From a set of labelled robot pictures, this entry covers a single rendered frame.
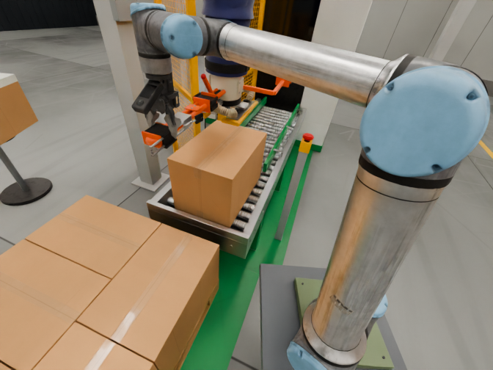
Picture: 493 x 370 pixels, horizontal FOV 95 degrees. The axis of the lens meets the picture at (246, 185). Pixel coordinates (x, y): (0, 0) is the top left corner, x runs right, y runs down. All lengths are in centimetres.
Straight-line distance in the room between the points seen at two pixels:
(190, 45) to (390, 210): 56
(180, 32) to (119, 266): 113
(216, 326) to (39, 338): 91
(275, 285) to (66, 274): 102
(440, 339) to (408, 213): 195
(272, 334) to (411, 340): 135
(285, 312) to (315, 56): 86
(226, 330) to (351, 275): 137
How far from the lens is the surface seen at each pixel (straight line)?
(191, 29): 67
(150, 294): 128
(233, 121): 122
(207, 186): 128
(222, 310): 179
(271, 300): 102
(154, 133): 85
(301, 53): 55
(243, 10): 120
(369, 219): 39
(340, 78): 51
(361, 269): 45
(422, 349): 218
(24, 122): 277
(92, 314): 133
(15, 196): 305
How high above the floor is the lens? 167
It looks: 40 degrees down
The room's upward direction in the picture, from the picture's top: 7 degrees clockwise
